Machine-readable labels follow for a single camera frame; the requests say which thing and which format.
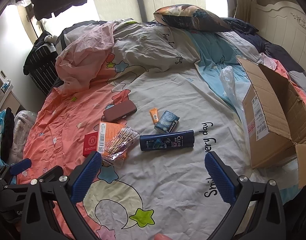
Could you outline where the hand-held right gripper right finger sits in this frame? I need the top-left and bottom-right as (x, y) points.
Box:
(204, 151), (285, 240)

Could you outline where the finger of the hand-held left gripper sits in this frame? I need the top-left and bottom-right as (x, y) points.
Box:
(0, 158), (32, 186)
(3, 166), (65, 193)

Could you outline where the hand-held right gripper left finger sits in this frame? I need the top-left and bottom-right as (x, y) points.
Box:
(21, 151), (102, 240)

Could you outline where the red box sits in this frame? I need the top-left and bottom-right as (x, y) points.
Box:
(83, 132), (99, 158)

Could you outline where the clear bag of cotton swabs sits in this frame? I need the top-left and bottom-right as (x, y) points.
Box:
(101, 126), (140, 168)

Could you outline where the orange box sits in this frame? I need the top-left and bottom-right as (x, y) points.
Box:
(96, 121), (128, 159)

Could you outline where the dark blue shampoo bottle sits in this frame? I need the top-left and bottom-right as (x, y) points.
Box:
(139, 130), (195, 152)

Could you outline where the maroon textured case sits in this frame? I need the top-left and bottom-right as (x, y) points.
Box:
(103, 101), (137, 123)

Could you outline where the blue tissue packet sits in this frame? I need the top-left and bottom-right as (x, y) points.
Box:
(154, 111), (180, 133)

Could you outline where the cardboard box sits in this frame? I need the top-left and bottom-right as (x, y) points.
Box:
(237, 56), (306, 188)

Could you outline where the orange tube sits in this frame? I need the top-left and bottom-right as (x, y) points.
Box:
(149, 108), (160, 124)

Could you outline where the pile of clear plastic bags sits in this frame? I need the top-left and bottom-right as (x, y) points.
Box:
(12, 110), (35, 158)

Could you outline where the black cloth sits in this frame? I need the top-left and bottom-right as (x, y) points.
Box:
(0, 107), (15, 163)

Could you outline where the printed bed sheet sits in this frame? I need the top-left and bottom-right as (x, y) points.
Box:
(18, 30), (301, 240)

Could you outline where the wooden nightstand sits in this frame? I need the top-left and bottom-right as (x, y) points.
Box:
(0, 66), (21, 117)

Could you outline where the dark cloth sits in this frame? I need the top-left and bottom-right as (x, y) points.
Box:
(280, 177), (306, 240)

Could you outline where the clear plastic bag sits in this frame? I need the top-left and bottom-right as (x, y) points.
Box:
(219, 66), (245, 113)

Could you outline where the black striped suitcase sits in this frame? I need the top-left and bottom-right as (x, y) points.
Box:
(23, 31), (59, 97)

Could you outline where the crumpled printed quilt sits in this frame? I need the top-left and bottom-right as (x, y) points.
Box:
(55, 19), (202, 92)

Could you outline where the pink cloth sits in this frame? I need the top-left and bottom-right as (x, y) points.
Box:
(258, 52), (286, 70)

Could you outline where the white stuffed toy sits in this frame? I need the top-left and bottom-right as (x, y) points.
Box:
(44, 34), (59, 44)

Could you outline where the dark blue blanket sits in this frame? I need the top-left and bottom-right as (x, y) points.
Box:
(218, 17), (306, 93)

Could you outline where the dark printed pillow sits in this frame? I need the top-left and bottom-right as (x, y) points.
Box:
(153, 4), (233, 32)

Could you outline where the cream carved headboard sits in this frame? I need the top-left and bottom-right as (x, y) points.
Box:
(249, 0), (306, 63)

